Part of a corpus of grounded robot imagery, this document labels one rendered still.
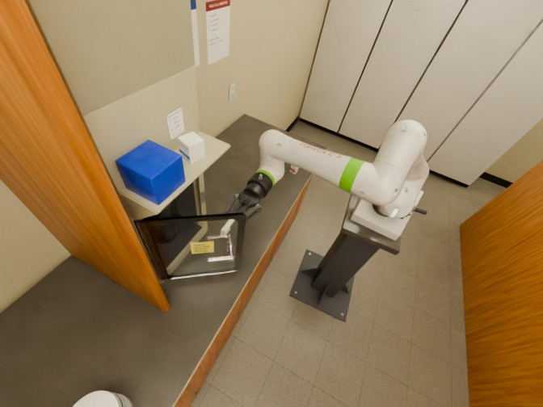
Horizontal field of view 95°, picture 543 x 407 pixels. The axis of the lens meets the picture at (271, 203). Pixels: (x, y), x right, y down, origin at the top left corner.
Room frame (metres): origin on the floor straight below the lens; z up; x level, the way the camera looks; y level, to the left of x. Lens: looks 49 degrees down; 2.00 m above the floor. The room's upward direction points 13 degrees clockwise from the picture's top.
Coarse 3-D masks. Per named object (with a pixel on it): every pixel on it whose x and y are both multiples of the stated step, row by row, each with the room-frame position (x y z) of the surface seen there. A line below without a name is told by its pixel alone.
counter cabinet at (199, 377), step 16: (304, 192) 1.49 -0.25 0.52; (288, 224) 1.27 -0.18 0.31; (272, 256) 1.01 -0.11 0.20; (256, 272) 0.67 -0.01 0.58; (240, 304) 0.50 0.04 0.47; (224, 336) 0.33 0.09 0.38; (208, 352) 0.20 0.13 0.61; (208, 368) 0.18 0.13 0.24; (192, 384) 0.08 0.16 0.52; (192, 400) 0.03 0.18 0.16
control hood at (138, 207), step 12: (204, 144) 0.60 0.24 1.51; (216, 144) 0.61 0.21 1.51; (228, 144) 0.62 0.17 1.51; (216, 156) 0.55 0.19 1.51; (192, 168) 0.48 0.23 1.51; (204, 168) 0.50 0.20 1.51; (192, 180) 0.44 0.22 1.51; (120, 192) 0.35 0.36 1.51; (132, 192) 0.36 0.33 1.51; (180, 192) 0.40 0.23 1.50; (132, 204) 0.34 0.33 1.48; (144, 204) 0.33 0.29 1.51; (156, 204) 0.34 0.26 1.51; (132, 216) 0.34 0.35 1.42; (144, 216) 0.33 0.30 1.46
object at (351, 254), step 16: (336, 240) 1.06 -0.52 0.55; (352, 240) 0.90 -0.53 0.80; (304, 256) 1.19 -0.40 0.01; (320, 256) 1.23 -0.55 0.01; (336, 256) 0.91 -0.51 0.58; (352, 256) 0.89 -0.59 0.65; (368, 256) 0.87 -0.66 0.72; (304, 272) 1.03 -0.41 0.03; (320, 272) 0.93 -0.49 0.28; (336, 272) 0.89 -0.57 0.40; (352, 272) 0.87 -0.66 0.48; (304, 288) 0.89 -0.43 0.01; (320, 288) 0.90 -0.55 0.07; (336, 288) 0.88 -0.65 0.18; (320, 304) 0.79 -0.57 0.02; (336, 304) 0.82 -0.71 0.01
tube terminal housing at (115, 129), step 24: (192, 72) 0.64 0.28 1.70; (144, 96) 0.48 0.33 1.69; (168, 96) 0.55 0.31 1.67; (192, 96) 0.63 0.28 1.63; (96, 120) 0.37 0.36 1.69; (120, 120) 0.41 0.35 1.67; (144, 120) 0.47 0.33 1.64; (192, 120) 0.63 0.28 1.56; (96, 144) 0.35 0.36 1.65; (120, 144) 0.40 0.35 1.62; (168, 144) 0.52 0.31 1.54
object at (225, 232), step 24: (192, 216) 0.41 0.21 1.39; (216, 216) 0.43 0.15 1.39; (240, 216) 0.45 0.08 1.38; (168, 240) 0.37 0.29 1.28; (192, 240) 0.40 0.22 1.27; (216, 240) 0.43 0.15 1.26; (240, 240) 0.46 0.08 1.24; (168, 264) 0.36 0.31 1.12; (192, 264) 0.39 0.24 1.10; (216, 264) 0.43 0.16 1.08; (240, 264) 0.46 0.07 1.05
